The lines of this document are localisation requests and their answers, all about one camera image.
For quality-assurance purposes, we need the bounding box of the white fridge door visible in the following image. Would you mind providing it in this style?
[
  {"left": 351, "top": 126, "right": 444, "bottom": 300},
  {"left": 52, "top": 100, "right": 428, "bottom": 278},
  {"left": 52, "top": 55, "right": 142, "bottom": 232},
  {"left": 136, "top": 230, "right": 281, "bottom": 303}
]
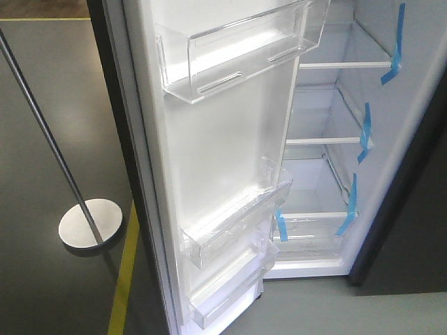
[{"left": 87, "top": 1, "right": 330, "bottom": 334}]

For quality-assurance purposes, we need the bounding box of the grey side-by-side fridge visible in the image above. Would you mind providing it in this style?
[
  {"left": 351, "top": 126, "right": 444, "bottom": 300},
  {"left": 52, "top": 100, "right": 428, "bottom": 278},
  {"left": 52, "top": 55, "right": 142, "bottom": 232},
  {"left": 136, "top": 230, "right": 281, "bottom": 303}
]
[{"left": 265, "top": 1, "right": 446, "bottom": 295}]

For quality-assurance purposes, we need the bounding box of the metal floor stand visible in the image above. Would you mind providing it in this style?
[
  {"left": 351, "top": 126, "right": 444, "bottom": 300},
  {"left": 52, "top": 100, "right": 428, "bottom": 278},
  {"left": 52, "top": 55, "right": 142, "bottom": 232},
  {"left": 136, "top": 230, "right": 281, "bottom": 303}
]
[{"left": 1, "top": 33, "right": 123, "bottom": 250}]

